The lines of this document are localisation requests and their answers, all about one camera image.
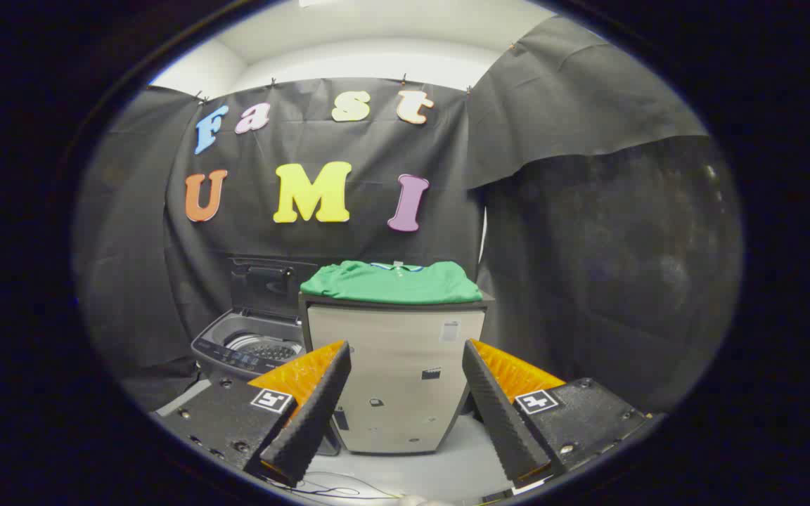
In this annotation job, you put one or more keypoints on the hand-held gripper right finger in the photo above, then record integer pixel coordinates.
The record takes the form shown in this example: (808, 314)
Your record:
(500, 422)

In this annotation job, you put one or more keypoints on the grey washing machine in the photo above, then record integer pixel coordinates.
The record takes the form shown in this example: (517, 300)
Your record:
(236, 351)

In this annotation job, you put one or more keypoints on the beige cabinet with dark top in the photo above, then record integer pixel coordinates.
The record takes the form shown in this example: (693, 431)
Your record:
(391, 365)

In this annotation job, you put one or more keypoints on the green polo shirt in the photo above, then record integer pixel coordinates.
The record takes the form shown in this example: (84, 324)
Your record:
(391, 284)

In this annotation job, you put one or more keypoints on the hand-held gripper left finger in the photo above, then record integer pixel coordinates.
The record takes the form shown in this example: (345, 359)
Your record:
(313, 422)

